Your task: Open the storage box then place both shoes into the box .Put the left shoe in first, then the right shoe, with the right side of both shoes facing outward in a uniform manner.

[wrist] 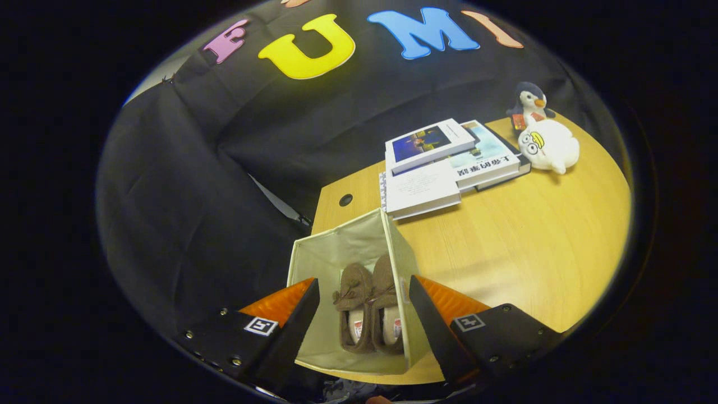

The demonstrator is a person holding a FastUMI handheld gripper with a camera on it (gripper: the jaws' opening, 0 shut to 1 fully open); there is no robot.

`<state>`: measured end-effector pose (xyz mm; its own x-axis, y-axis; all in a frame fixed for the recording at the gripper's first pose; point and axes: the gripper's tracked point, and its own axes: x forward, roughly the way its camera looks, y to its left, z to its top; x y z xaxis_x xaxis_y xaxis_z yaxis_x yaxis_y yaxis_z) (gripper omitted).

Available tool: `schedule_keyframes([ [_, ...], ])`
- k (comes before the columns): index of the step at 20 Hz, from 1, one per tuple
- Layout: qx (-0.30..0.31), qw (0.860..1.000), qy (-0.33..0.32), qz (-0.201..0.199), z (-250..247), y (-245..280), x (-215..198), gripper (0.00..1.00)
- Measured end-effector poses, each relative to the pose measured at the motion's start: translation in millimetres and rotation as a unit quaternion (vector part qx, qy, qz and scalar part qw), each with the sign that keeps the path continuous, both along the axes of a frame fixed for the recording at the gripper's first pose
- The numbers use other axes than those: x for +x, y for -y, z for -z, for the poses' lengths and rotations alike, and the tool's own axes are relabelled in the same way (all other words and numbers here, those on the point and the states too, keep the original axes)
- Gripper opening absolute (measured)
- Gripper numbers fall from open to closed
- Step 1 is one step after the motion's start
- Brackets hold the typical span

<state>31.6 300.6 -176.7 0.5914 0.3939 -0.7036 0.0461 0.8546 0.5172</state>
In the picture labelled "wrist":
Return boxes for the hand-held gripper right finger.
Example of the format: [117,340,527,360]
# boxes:
[408,274,563,388]

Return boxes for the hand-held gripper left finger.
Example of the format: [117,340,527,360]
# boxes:
[171,278,321,393]

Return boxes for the brown fuzzy shoe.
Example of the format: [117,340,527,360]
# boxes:
[333,263,375,354]
[370,254,406,355]

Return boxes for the green fabric storage box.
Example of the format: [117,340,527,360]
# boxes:
[286,208,432,375]

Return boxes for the white text-covered book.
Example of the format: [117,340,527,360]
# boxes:
[379,160,462,221]

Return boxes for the book with pale sky cover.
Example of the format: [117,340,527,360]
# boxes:
[446,120,521,190]

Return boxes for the black book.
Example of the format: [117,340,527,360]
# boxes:
[474,125,532,192]

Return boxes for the white book blue photo cover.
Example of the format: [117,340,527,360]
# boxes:
[385,118,476,175]

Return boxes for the white plush toy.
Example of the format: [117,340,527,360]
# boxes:
[517,120,581,175]

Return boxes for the penguin plush toy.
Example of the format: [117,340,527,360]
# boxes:
[506,81,556,132]

